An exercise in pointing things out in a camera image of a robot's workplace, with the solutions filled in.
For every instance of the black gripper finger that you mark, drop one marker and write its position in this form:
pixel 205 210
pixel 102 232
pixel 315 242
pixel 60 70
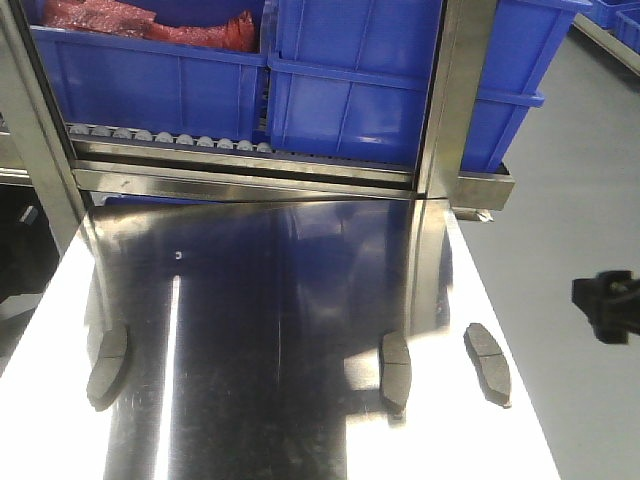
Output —
pixel 610 302

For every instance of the grey brake pad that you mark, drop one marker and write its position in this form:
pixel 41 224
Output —
pixel 395 372
pixel 110 368
pixel 490 364

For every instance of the far blue bin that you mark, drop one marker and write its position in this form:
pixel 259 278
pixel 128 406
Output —
pixel 620 16

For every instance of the right blue plastic bin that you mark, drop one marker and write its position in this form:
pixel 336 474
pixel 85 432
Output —
pixel 350 79

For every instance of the blue plastic bin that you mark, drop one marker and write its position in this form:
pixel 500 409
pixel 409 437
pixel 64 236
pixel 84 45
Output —
pixel 350 79
pixel 159 86

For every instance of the red plastic bag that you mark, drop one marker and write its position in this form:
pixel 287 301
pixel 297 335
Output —
pixel 121 19

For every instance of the left blue plastic bin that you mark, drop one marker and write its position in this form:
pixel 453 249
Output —
pixel 159 86

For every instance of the stainless steel roller rack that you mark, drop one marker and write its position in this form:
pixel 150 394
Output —
pixel 65 170

